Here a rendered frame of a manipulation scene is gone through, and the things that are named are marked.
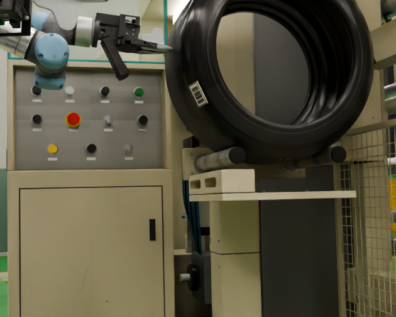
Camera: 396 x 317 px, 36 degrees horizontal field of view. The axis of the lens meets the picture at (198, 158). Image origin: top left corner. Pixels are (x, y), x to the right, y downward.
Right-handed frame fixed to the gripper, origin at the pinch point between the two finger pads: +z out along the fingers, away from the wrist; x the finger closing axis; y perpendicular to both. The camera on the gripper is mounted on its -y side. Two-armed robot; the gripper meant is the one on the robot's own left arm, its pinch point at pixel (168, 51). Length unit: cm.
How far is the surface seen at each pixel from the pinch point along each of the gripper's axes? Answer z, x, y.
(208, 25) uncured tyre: 7.6, -11.6, 4.9
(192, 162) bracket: 14.3, 23.9, -26.8
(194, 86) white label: 5.5, -10.2, -10.7
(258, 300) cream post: 39, 26, -68
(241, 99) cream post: 29.4, 26.2, -4.9
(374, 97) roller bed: 72, 19, -1
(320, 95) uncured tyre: 51, 15, -3
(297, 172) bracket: 49, 24, -27
